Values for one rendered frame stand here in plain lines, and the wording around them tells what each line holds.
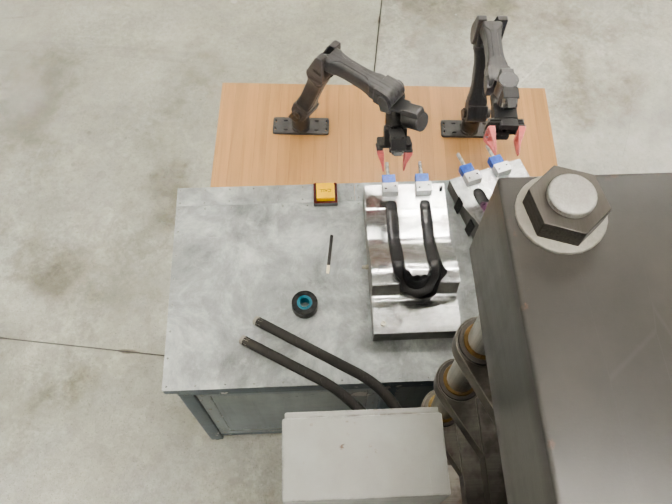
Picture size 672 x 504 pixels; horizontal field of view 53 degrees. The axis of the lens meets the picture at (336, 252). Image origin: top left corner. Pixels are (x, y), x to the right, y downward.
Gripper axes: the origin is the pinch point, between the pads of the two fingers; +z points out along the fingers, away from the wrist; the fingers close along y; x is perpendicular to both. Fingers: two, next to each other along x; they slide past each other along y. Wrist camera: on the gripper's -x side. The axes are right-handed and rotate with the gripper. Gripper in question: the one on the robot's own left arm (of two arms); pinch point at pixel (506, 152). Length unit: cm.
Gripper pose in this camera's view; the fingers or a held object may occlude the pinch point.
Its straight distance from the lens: 194.2
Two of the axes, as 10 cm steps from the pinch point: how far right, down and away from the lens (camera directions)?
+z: -0.1, 9.0, -4.4
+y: 10.0, 0.2, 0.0
